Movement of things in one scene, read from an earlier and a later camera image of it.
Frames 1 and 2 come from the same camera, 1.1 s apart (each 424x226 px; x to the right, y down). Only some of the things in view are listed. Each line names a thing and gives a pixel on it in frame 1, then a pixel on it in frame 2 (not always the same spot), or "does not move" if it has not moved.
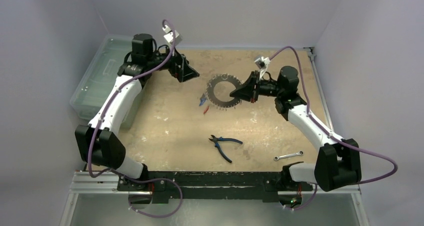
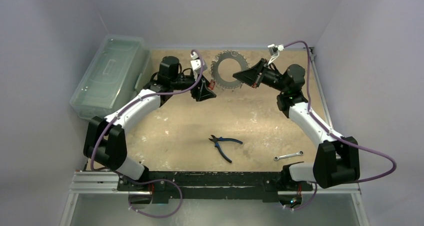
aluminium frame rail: x=86 y=182 does not move
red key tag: x=205 y=112 -> x=212 y=85
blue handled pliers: x=215 y=139 does not move
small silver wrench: x=276 y=158 does not move
